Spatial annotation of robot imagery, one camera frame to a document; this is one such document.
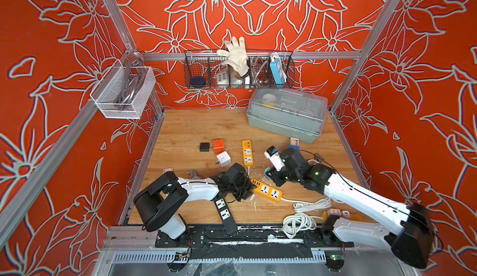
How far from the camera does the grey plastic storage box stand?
3.06ft

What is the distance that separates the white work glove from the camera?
89cm

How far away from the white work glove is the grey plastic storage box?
0.52 ft
